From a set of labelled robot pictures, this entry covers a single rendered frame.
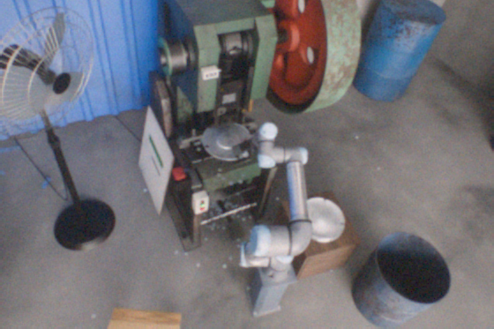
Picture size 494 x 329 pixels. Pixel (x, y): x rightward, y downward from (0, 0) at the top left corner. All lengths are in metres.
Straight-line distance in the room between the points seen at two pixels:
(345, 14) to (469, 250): 2.16
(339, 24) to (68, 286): 2.11
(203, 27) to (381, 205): 2.07
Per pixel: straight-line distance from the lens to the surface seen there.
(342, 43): 1.73
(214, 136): 2.17
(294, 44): 1.99
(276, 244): 1.50
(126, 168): 3.05
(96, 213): 2.81
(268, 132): 1.67
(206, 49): 1.68
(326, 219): 2.44
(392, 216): 3.15
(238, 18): 1.77
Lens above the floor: 2.36
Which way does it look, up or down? 47 degrees down
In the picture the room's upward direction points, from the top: 10 degrees clockwise
